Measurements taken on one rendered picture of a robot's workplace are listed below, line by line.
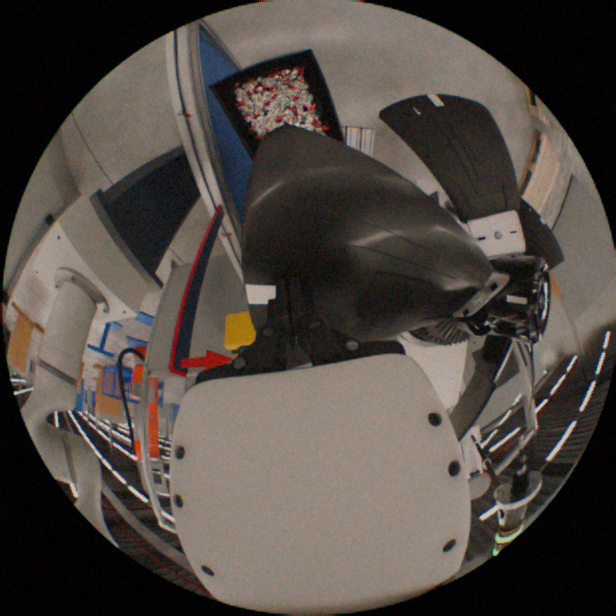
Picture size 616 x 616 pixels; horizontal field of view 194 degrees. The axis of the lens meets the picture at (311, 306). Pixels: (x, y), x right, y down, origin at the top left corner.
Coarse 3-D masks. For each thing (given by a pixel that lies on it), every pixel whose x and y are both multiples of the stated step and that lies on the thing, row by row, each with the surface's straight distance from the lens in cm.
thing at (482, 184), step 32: (416, 96) 40; (448, 96) 42; (416, 128) 35; (448, 128) 36; (480, 128) 38; (448, 160) 33; (480, 160) 34; (448, 192) 32; (480, 192) 32; (512, 192) 34
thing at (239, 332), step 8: (240, 312) 47; (248, 312) 46; (232, 320) 46; (240, 320) 46; (248, 320) 45; (232, 328) 45; (240, 328) 44; (248, 328) 44; (232, 336) 44; (240, 336) 43; (248, 336) 43; (224, 344) 45; (232, 344) 44; (240, 344) 43; (248, 344) 43
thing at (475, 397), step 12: (468, 384) 39; (480, 384) 34; (492, 384) 30; (468, 396) 37; (480, 396) 32; (456, 408) 40; (468, 408) 34; (480, 408) 29; (456, 420) 36; (468, 420) 30; (456, 432) 32
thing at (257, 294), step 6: (246, 288) 14; (252, 288) 14; (258, 288) 13; (264, 288) 13; (270, 288) 13; (288, 288) 13; (252, 294) 14; (258, 294) 14; (264, 294) 14; (270, 294) 13; (252, 300) 14; (258, 300) 14; (264, 300) 14
